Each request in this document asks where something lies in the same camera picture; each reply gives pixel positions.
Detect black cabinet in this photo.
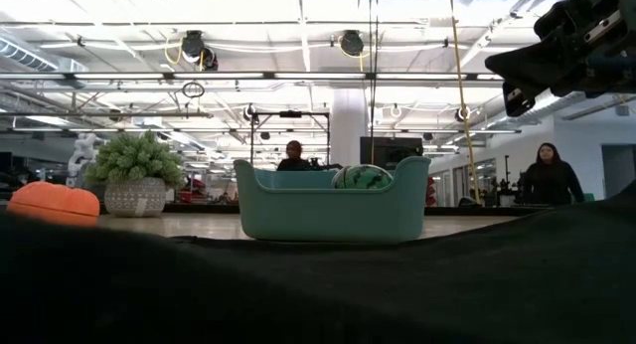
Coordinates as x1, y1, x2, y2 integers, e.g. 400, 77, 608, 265
360, 136, 424, 172

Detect white robot figure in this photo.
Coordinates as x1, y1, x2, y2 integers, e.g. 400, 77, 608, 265
67, 132, 106, 189

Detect person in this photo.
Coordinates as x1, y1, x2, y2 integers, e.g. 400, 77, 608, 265
276, 139, 315, 172
521, 142, 586, 207

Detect black cable loop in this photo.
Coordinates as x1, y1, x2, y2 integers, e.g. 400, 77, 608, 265
181, 81, 206, 99

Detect black workstation equipment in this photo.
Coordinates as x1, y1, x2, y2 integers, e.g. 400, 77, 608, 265
489, 154, 529, 207

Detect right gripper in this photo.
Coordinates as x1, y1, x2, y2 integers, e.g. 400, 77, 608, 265
485, 0, 636, 118

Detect teal plastic tub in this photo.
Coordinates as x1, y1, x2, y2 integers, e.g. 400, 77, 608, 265
233, 155, 432, 244

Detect grey ventilation duct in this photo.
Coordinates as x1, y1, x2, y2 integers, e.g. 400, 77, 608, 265
0, 35, 62, 75

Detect artificial plant in patterned pot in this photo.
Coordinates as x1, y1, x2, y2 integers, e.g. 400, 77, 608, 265
83, 129, 186, 219

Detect yellow hanging cable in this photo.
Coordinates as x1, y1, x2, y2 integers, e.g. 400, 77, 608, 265
448, 0, 482, 205

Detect black cloth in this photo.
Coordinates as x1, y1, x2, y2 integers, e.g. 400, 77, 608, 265
0, 180, 636, 344

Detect long ceiling light bar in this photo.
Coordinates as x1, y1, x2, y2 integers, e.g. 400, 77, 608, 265
0, 71, 506, 83

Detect black ceiling cable reel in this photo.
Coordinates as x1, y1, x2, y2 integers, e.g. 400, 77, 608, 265
339, 29, 366, 58
201, 45, 220, 72
180, 29, 207, 65

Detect black background rig frame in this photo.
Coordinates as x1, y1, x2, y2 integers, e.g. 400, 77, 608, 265
249, 109, 332, 172

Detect toy watermelon ball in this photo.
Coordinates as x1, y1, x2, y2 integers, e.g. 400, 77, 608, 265
331, 164, 395, 190

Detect orange toy fruit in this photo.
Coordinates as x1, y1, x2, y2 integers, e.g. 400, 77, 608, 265
6, 180, 101, 229

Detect black hanging cable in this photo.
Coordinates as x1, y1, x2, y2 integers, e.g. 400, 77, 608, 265
368, 0, 381, 166

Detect black metal table frame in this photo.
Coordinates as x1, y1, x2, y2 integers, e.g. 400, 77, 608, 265
96, 200, 548, 218

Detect white building column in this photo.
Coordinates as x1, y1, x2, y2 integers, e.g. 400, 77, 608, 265
330, 87, 369, 169

